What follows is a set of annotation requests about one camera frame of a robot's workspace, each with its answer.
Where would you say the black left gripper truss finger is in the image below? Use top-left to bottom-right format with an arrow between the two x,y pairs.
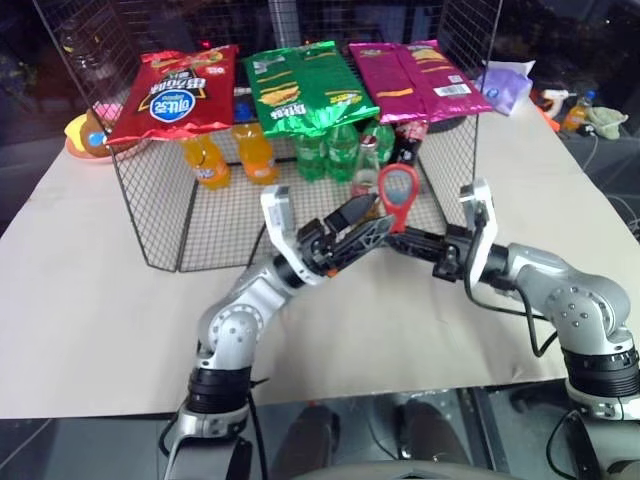
343,214 -> 394,263

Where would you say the black left gripper solid finger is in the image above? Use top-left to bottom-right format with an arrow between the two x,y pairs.
323,193 -> 379,233

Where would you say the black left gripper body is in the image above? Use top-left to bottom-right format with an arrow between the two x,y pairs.
294,217 -> 362,277

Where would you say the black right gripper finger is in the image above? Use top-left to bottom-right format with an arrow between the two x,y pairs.
385,233 -> 447,264
401,225 -> 449,247

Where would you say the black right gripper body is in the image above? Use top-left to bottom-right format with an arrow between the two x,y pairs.
431,223 -> 477,284

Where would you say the glass cola bottle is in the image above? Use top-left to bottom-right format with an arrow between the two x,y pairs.
350,133 -> 385,199

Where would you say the green soda bottle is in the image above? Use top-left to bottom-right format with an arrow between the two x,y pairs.
324,123 -> 362,183
293,133 -> 331,182
361,121 -> 397,167

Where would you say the dark cola plastic bottle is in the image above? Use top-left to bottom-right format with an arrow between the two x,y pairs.
393,119 -> 431,169

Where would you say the orange soda bottle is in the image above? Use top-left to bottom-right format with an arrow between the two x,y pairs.
180,135 -> 232,192
231,123 -> 280,186

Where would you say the small orange drink bottle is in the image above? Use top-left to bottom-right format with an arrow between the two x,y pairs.
563,90 -> 599,133

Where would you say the green chip bag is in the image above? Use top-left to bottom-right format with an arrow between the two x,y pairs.
241,39 -> 382,140

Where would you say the magenta chip bag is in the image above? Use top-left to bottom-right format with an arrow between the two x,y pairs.
347,39 -> 494,125

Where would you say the purple plastic bag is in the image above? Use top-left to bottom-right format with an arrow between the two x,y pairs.
473,59 -> 537,118

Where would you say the white and orange toy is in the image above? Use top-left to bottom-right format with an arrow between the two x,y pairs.
536,88 -> 572,133

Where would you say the green plush toy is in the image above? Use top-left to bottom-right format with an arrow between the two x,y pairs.
586,105 -> 629,139

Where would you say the red chip bag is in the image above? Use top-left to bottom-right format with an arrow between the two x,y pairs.
105,43 -> 240,146

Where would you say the beige paper table cover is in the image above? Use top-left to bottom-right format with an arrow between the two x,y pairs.
0,84 -> 640,421

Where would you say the pink plate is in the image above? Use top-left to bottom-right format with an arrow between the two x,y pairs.
66,137 -> 143,165

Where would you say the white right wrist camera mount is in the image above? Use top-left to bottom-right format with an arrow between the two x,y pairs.
458,176 -> 499,287

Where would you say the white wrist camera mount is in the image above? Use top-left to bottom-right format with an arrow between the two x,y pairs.
259,184 -> 332,288
458,176 -> 499,287

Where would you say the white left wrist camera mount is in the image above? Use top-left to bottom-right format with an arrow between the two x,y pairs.
259,184 -> 332,288

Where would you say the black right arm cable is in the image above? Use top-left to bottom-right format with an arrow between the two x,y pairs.
462,219 -> 562,359

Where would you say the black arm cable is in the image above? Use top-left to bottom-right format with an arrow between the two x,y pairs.
157,378 -> 269,480
462,219 -> 562,359

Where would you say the black wire grid rack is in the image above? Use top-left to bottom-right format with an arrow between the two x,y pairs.
33,0 -> 504,274

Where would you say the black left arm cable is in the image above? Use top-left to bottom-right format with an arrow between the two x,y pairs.
157,378 -> 269,480

